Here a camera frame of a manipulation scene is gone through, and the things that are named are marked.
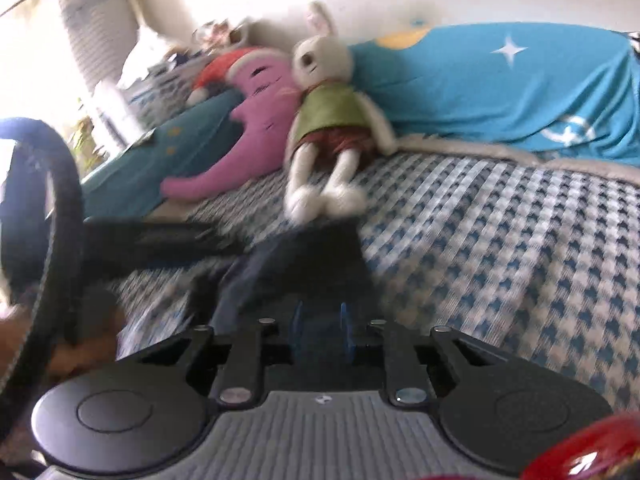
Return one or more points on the person's left hand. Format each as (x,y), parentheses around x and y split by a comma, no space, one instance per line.
(65,362)

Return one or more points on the blue printed quilt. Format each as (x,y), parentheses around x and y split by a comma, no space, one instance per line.
(500,95)

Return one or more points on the grey window curtain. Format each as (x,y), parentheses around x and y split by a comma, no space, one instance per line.
(95,20)

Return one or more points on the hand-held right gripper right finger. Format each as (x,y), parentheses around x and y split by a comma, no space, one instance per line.
(346,332)

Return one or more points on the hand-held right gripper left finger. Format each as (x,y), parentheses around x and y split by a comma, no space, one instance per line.
(298,332)

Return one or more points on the purple moon plush pillow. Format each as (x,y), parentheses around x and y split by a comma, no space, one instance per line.
(255,115)

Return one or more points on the teal pillow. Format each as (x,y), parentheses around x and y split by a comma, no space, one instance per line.
(165,155)

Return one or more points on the beige rabbit plush toy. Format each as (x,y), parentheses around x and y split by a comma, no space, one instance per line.
(325,105)

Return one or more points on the red glossy object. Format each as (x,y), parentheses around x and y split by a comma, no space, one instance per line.
(585,452)

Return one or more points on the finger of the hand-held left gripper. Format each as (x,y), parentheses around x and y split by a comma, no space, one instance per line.
(150,241)

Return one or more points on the black white-striped t-shirt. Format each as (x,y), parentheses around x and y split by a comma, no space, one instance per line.
(310,270)

